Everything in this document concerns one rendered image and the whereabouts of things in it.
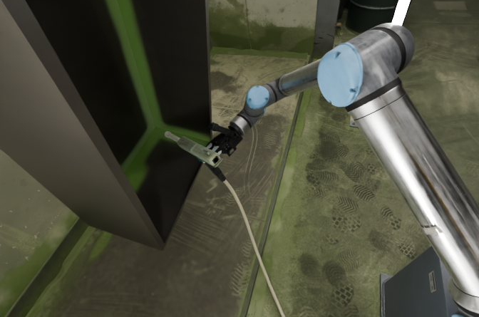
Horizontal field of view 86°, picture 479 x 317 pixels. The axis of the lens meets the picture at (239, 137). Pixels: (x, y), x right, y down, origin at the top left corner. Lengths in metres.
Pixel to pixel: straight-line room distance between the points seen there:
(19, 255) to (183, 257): 0.84
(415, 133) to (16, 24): 0.63
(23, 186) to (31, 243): 0.31
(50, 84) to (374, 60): 0.55
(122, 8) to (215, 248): 1.26
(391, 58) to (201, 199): 1.41
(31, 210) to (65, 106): 1.41
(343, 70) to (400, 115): 0.13
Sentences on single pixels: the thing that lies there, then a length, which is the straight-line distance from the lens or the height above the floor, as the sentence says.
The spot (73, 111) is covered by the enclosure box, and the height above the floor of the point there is 1.28.
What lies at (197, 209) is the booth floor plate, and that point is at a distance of 1.72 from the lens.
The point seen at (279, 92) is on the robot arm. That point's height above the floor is 0.83.
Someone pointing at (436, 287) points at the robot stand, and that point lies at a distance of 1.08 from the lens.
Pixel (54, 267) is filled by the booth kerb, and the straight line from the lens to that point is 1.94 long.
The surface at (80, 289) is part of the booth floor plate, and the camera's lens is 1.86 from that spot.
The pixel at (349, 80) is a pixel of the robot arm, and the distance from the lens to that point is 0.54.
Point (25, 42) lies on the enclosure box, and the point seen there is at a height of 1.40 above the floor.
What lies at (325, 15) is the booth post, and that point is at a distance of 2.62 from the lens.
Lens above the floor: 1.52
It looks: 48 degrees down
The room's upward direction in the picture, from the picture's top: 11 degrees counter-clockwise
